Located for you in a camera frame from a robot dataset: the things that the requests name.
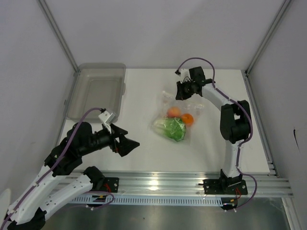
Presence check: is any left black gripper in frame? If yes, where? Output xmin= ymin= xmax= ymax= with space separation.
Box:
xmin=80 ymin=121 xmax=140 ymax=156

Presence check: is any peach fruit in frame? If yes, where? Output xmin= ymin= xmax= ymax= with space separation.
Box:
xmin=166 ymin=106 xmax=181 ymax=118

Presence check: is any orange fruit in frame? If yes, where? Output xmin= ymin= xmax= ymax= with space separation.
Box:
xmin=181 ymin=113 xmax=194 ymax=127

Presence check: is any clear zip top bag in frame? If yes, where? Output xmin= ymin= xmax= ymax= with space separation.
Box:
xmin=151 ymin=91 xmax=205 ymax=144

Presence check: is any green plastic lettuce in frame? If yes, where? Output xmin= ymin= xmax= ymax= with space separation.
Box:
xmin=152 ymin=117 xmax=187 ymax=142

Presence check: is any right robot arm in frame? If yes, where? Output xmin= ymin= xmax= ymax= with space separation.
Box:
xmin=175 ymin=67 xmax=253 ymax=194

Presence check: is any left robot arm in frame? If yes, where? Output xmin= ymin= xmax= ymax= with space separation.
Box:
xmin=0 ymin=122 xmax=140 ymax=230

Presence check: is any clear plastic container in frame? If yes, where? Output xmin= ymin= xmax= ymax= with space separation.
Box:
xmin=66 ymin=63 xmax=126 ymax=122

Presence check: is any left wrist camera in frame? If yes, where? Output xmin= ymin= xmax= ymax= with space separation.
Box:
xmin=98 ymin=110 xmax=117 ymax=134

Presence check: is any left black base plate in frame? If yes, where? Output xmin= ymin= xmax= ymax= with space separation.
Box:
xmin=92 ymin=177 xmax=119 ymax=193

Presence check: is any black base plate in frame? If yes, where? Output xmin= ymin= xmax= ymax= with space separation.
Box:
xmin=92 ymin=177 xmax=119 ymax=193
xmin=199 ymin=179 xmax=248 ymax=195

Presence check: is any aluminium mounting rail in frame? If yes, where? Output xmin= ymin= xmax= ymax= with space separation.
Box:
xmin=103 ymin=171 xmax=294 ymax=197

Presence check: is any white slotted cable duct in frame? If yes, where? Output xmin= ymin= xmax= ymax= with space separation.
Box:
xmin=69 ymin=195 xmax=223 ymax=207

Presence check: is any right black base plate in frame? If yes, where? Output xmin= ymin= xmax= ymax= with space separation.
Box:
xmin=199 ymin=179 xmax=248 ymax=195

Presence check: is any right aluminium frame post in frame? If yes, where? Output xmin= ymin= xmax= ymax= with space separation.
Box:
xmin=245 ymin=0 xmax=294 ymax=77

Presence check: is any aluminium frame post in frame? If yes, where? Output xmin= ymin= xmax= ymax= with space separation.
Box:
xmin=36 ymin=0 xmax=78 ymax=72
xmin=245 ymin=0 xmax=294 ymax=77

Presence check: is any left aluminium frame post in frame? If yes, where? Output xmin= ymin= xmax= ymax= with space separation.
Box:
xmin=36 ymin=0 xmax=78 ymax=72

